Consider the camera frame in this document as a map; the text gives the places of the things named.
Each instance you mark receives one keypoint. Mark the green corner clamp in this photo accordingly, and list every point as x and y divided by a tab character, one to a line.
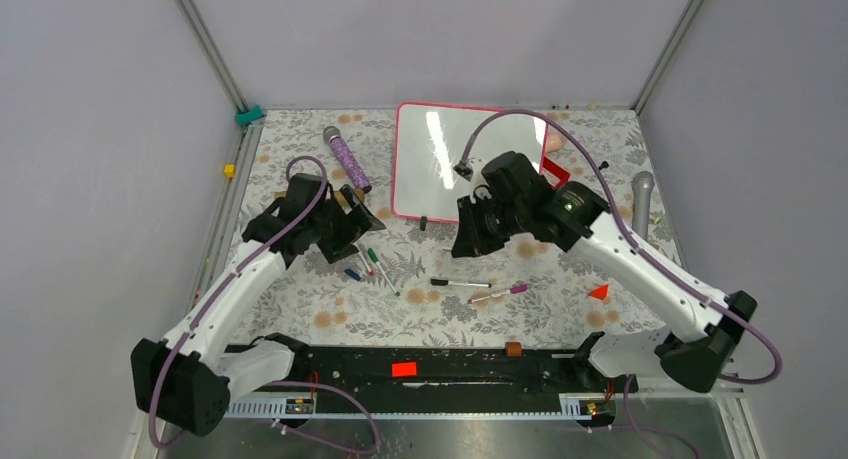
249	116

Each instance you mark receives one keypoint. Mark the orange triangle block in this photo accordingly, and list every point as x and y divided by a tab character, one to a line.
600	293

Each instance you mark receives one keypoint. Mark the purple glitter microphone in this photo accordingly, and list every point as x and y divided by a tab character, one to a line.
342	152

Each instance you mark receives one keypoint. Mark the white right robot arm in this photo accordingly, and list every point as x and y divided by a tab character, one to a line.
697	339

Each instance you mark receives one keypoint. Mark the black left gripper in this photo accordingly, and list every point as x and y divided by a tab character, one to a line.
354	224

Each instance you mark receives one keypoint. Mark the brown small block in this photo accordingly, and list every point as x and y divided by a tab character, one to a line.
513	349

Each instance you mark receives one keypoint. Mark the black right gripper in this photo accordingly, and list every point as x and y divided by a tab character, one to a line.
471	240

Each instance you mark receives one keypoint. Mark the floral patterned mat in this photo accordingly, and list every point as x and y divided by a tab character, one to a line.
317	303

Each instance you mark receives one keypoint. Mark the black capped marker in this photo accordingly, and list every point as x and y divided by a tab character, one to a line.
438	282

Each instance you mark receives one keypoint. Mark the red capped marker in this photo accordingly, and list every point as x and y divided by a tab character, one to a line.
365	260

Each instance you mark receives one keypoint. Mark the pink framed whiteboard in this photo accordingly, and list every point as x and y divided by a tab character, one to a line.
430	140

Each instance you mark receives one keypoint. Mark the blue marker cap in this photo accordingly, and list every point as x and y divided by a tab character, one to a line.
353	275

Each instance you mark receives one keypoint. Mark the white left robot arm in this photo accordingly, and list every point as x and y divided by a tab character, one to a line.
187	378

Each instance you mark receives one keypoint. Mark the purple capped marker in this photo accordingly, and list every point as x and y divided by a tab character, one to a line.
518	289

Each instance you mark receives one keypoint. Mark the red tape label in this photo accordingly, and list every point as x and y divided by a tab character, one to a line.
404	369

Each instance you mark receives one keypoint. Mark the green capped marker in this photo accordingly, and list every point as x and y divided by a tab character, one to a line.
376	260

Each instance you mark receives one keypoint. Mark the silver toy microphone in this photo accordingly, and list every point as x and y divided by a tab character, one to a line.
642	185

